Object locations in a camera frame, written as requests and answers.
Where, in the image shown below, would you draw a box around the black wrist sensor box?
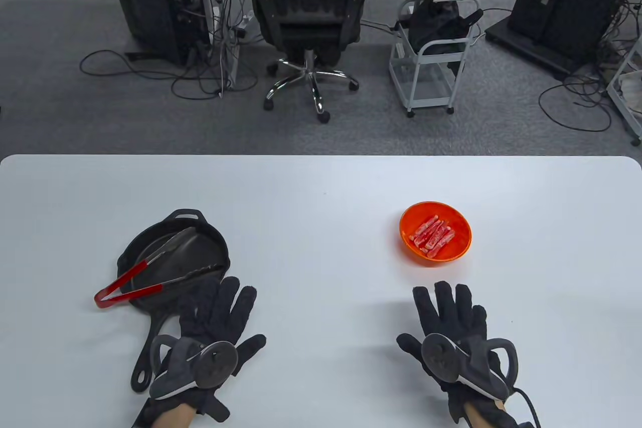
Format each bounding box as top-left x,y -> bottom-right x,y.
133,398 -> 164,428

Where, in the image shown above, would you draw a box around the red handled kitchen tongs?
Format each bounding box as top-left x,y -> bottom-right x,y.
94,226 -> 225,309

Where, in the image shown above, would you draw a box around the orange plastic bowl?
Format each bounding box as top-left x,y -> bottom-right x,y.
399,202 -> 472,263

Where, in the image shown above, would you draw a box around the red white crab stick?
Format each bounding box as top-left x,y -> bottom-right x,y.
427,230 -> 456,259
420,221 -> 449,251
414,219 -> 444,247
409,215 -> 439,242
425,226 -> 453,255

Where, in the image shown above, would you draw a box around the black cast iron pan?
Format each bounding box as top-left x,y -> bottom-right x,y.
116,208 -> 231,393

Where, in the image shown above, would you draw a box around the person's left hand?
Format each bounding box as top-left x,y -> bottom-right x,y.
145,276 -> 267,423

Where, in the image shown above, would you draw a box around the person's right forearm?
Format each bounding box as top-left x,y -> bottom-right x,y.
462,400 -> 532,428

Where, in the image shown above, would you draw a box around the white rolling cart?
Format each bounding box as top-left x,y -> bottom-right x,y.
389,0 -> 482,118

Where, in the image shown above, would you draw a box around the grey handheld controller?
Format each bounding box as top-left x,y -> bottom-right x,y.
150,334 -> 239,401
421,333 -> 518,401

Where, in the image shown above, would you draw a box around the white desk leg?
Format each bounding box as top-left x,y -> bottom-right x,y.
203,0 -> 239,92

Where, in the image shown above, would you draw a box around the black computer tower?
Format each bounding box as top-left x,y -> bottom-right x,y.
103,0 -> 211,66

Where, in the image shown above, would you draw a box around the white metal rack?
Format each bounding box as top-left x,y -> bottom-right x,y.
606,37 -> 642,147

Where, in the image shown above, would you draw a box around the white power strip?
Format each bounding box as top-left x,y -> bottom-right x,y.
236,11 -> 255,40

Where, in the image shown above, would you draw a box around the person's right hand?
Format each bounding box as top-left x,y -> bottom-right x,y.
396,281 -> 517,423

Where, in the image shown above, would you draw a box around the black floor cable tangle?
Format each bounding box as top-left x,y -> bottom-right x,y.
539,74 -> 613,132
79,49 -> 259,101

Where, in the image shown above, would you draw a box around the person's left forearm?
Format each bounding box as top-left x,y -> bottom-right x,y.
150,405 -> 199,428

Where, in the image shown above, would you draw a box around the black bag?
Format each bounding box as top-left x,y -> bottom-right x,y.
407,0 -> 485,55

